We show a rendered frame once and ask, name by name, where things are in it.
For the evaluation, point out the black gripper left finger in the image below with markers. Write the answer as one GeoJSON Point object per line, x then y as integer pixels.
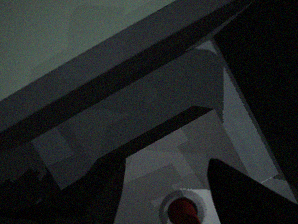
{"type": "Point", "coordinates": [92, 199]}

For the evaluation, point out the dark red peg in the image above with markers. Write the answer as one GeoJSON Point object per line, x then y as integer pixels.
{"type": "Point", "coordinates": [183, 212]}

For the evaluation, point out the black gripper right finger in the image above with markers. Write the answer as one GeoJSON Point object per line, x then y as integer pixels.
{"type": "Point", "coordinates": [239, 199]}

